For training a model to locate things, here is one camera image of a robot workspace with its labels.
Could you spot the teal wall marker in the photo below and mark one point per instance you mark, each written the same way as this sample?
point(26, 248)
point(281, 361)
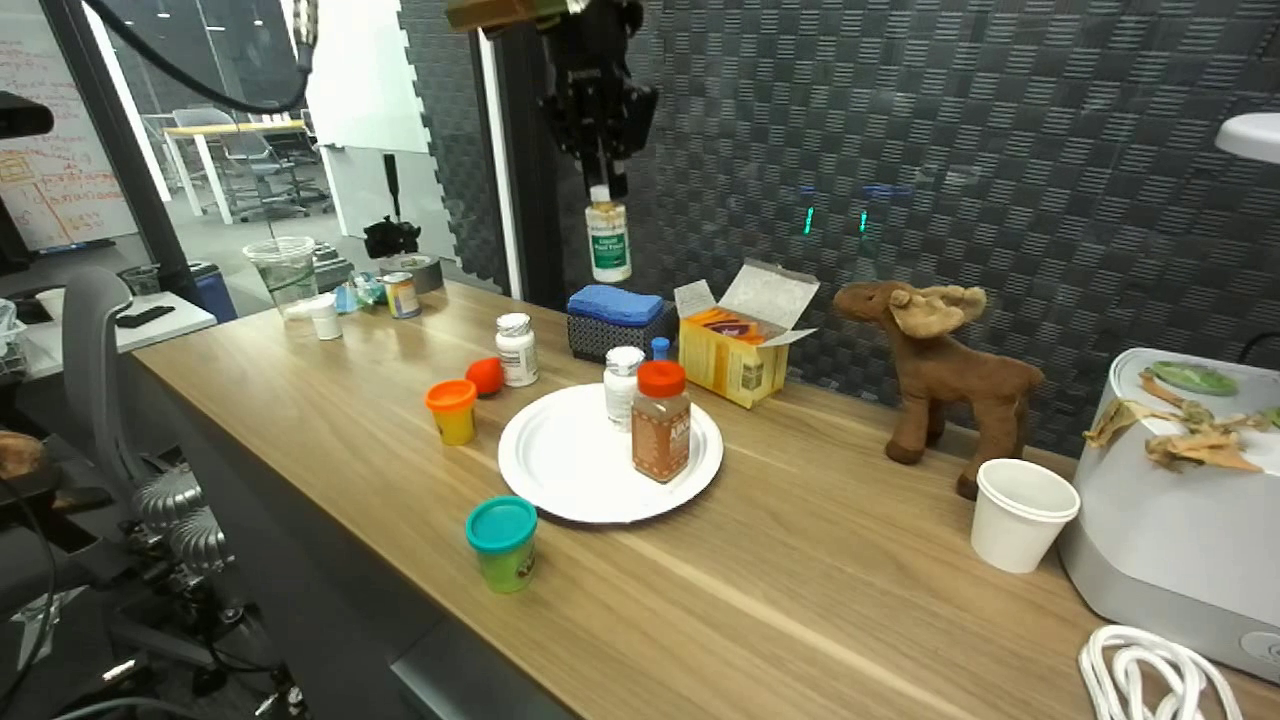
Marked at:
point(806, 221)
point(862, 221)

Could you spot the spice jar orange lid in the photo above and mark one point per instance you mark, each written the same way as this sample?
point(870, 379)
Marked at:
point(660, 424)

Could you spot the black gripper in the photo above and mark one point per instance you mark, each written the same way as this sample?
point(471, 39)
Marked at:
point(596, 45)

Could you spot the yellow cardboard box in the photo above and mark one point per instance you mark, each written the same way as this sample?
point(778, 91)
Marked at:
point(725, 353)

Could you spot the small white cup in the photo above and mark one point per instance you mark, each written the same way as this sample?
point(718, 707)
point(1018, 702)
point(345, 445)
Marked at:
point(326, 320)

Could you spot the yellow tub orange lid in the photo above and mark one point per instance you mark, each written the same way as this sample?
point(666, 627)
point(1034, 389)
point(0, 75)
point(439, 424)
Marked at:
point(455, 405)

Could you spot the brown moose plush toy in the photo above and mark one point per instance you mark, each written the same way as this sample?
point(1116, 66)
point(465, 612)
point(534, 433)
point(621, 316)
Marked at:
point(955, 380)

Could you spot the small white plastic bottle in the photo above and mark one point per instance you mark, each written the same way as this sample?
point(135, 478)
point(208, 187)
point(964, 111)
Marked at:
point(621, 384)

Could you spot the white lamp shade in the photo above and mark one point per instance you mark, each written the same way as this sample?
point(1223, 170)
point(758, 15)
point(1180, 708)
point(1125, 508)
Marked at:
point(1254, 136)

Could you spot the small labelled jar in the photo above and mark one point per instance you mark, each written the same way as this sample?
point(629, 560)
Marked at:
point(401, 297)

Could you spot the red knitted strawberry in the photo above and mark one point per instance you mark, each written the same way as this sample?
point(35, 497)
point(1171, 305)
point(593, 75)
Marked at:
point(487, 379)

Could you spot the blue folded cloth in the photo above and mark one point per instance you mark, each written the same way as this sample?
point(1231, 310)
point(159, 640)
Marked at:
point(619, 305)

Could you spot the black mesh box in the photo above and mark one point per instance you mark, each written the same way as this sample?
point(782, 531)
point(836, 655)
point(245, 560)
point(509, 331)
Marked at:
point(601, 343)

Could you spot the green tub teal lid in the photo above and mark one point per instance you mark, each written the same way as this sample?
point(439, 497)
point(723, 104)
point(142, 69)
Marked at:
point(502, 532)

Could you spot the grey black office chair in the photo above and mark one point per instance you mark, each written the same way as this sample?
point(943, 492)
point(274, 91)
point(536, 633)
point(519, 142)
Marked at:
point(94, 346)

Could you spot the white paper plate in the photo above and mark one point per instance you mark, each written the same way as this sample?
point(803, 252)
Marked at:
point(575, 460)

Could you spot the white grey appliance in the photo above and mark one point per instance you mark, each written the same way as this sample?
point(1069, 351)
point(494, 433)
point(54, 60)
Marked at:
point(1174, 532)

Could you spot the clear plastic cup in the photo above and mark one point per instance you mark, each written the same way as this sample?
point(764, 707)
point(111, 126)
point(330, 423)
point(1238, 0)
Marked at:
point(281, 272)

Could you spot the black desk object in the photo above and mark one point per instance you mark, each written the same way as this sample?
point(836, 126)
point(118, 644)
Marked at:
point(392, 242)

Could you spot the white paper cup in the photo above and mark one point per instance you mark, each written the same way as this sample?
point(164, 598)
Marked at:
point(1021, 523)

